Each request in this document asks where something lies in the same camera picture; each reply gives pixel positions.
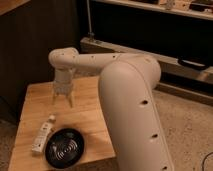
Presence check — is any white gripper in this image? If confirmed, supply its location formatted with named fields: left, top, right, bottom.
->
left=52, top=80, right=73, bottom=108

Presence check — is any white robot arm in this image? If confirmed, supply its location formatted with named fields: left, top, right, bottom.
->
left=48, top=47, right=175, bottom=171

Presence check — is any white plastic bottle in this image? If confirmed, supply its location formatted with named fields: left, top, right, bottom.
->
left=32, top=115, right=56, bottom=154

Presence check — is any black ceramic bowl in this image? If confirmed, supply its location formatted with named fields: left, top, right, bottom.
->
left=45, top=128, right=85, bottom=169

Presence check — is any wooden table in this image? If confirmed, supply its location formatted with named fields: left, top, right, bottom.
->
left=8, top=77, right=118, bottom=171

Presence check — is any long grey bench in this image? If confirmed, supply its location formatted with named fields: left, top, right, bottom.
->
left=80, top=37, right=213, bottom=85

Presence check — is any metal pole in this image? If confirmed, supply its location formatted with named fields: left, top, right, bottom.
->
left=86, top=0, right=94, bottom=41

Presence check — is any upper wooden shelf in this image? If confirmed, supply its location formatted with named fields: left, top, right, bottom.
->
left=94, top=0, right=213, bottom=21

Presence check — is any black handle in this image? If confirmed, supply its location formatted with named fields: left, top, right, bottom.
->
left=177, top=59, right=211, bottom=71

